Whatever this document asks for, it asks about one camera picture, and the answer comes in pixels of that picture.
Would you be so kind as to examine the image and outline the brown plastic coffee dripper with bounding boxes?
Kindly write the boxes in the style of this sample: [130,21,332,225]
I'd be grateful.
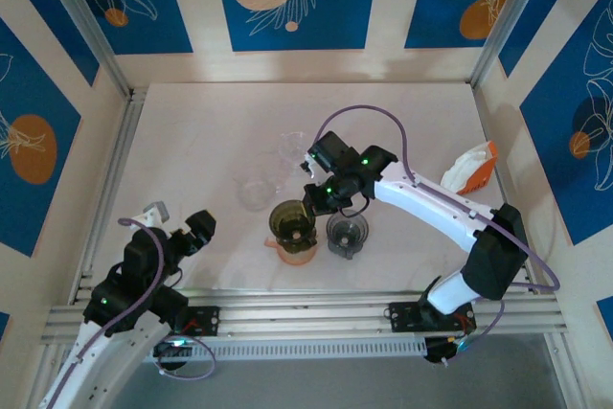
[268,198,318,250]

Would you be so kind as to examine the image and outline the clear plastic coffee dripper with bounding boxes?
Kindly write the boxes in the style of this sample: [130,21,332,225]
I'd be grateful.
[279,129,308,164]

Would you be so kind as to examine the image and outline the clear glass coffee server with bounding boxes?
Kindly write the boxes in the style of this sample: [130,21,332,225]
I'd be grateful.
[233,152,291,213]

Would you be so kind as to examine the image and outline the orange filter holder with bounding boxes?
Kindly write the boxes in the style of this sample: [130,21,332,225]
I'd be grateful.
[454,140,499,195]

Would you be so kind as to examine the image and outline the black controller box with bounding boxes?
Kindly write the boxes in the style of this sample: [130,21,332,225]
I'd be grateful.
[423,334,470,367]
[152,337,195,373]

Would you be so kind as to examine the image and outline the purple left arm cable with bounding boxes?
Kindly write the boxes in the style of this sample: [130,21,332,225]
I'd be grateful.
[45,217,216,409]

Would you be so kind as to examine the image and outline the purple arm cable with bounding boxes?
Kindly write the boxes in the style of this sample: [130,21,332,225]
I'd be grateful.
[313,104,561,367]
[45,217,216,409]

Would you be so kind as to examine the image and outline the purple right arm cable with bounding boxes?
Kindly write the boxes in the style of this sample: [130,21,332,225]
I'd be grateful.
[313,104,561,367]

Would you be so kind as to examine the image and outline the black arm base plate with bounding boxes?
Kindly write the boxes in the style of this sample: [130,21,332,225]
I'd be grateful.
[175,306,221,337]
[388,301,478,334]

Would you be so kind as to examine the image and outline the aluminium frame rail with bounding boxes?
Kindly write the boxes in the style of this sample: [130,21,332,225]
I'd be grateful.
[40,289,569,347]

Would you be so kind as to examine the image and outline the aluminium side rail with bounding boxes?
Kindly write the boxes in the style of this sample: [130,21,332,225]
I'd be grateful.
[70,86,148,306]
[471,85,535,295]

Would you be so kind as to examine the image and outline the grey slotted cable duct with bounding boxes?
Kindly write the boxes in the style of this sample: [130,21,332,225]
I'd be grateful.
[143,335,428,363]

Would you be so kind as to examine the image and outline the aluminium frame post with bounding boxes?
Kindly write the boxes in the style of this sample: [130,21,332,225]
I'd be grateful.
[467,0,560,89]
[35,0,134,98]

